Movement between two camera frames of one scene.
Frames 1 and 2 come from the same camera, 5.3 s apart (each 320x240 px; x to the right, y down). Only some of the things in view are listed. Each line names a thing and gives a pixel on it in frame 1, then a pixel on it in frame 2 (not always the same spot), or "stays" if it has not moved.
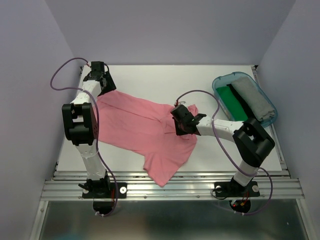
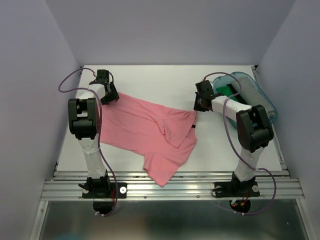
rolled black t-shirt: (249, 113) stays
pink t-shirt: (147, 127) stays
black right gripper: (178, 131) to (196, 106)
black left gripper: (111, 86) to (114, 96)
